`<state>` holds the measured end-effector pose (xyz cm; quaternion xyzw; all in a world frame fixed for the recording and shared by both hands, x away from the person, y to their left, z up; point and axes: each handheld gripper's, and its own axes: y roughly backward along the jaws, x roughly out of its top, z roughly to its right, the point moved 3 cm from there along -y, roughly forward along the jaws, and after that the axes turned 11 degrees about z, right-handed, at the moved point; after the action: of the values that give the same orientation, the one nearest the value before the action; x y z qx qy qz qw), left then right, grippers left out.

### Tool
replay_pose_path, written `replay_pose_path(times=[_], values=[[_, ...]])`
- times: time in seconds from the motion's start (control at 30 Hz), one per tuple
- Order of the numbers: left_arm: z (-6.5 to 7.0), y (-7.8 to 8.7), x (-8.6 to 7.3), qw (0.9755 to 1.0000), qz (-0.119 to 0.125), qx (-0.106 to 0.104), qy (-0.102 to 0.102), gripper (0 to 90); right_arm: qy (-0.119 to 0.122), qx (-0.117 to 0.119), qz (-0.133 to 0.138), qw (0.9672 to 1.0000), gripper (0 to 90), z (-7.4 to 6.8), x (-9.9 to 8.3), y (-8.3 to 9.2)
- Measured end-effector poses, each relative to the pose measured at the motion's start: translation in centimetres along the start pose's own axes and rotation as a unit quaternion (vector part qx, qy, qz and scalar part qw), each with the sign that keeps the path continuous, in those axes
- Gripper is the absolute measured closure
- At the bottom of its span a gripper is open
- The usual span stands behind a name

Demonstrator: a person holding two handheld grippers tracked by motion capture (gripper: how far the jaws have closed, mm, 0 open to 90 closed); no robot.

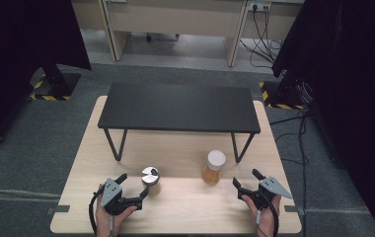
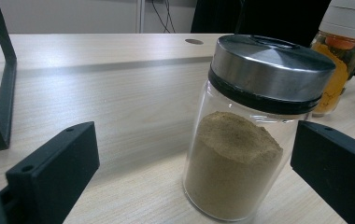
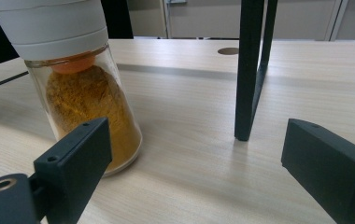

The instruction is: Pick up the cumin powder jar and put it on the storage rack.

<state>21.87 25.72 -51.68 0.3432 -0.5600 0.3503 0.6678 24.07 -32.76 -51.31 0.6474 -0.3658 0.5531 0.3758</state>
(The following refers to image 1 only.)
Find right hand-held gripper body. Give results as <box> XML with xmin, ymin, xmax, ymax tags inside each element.
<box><xmin>237</xmin><ymin>176</ymin><xmax>294</xmax><ymax>211</ymax></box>

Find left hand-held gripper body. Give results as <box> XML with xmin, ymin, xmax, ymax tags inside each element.
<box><xmin>100</xmin><ymin>177</ymin><xmax>143</xmax><ymax>216</ymax></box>

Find silver lid spice jar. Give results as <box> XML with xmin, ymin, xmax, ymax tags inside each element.
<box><xmin>140</xmin><ymin>165</ymin><xmax>162</xmax><ymax>198</ymax></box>

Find white lid amber jar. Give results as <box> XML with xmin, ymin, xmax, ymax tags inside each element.
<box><xmin>201</xmin><ymin>149</ymin><xmax>227</xmax><ymax>187</ymax></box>

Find black shelf with metal legs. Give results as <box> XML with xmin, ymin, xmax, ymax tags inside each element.
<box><xmin>97</xmin><ymin>81</ymin><xmax>262</xmax><ymax>164</ymax></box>

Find person's left hand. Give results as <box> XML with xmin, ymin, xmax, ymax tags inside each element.
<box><xmin>94</xmin><ymin>184</ymin><xmax>138</xmax><ymax>237</ymax></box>

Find person's right hand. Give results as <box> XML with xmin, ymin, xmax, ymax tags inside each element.
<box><xmin>241</xmin><ymin>194</ymin><xmax>282</xmax><ymax>237</ymax></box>

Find black stand base striped tape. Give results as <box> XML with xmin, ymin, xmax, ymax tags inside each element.
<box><xmin>27</xmin><ymin>63</ymin><xmax>82</xmax><ymax>102</ymax></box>
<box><xmin>259</xmin><ymin>76</ymin><xmax>308</xmax><ymax>111</ymax></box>

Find black curtain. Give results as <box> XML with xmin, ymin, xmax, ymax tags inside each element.
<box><xmin>0</xmin><ymin>0</ymin><xmax>93</xmax><ymax>151</ymax></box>
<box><xmin>271</xmin><ymin>0</ymin><xmax>375</xmax><ymax>237</ymax></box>

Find beige office desk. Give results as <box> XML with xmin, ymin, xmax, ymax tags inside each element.
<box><xmin>70</xmin><ymin>0</ymin><xmax>306</xmax><ymax>68</ymax></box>

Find left hand-held gripper black cable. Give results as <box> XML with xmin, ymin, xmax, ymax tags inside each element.
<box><xmin>88</xmin><ymin>187</ymin><xmax>116</xmax><ymax>237</ymax></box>

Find hand-held gripper black cable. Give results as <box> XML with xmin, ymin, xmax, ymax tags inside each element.
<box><xmin>88</xmin><ymin>187</ymin><xmax>116</xmax><ymax>237</ymax></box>
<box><xmin>255</xmin><ymin>190</ymin><xmax>280</xmax><ymax>237</ymax></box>

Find right hand-held gripper black cable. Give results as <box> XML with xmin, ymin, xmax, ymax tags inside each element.
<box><xmin>255</xmin><ymin>190</ymin><xmax>280</xmax><ymax>237</ymax></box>

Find beige floor cable strip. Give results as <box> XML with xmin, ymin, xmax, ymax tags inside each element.
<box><xmin>0</xmin><ymin>188</ymin><xmax>62</xmax><ymax>200</ymax></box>

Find bundle of black floor cables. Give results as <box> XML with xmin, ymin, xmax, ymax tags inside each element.
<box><xmin>239</xmin><ymin>5</ymin><xmax>284</xmax><ymax>69</ymax></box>

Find white wall power outlet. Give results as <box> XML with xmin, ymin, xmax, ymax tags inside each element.
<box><xmin>247</xmin><ymin>1</ymin><xmax>272</xmax><ymax>13</ymax></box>

